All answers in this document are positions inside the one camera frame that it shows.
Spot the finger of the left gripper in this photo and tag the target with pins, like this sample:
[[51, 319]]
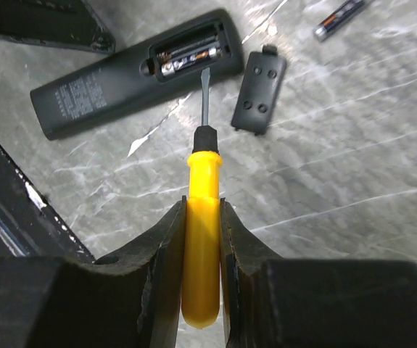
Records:
[[59, 24]]

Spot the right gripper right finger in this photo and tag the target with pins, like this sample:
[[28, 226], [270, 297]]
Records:
[[272, 301]]

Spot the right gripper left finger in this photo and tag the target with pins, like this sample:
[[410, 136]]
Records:
[[128, 298]]

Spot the yellow handled screwdriver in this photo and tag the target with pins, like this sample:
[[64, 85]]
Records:
[[200, 297]]

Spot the black remote control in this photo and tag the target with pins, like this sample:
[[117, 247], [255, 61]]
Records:
[[130, 80]]

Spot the black battery cover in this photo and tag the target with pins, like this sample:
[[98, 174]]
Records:
[[259, 90]]

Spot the black AAA battery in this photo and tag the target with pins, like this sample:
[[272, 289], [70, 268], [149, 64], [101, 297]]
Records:
[[337, 18], [176, 65]]

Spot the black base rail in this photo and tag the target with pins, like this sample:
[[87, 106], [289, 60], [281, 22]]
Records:
[[29, 225]]

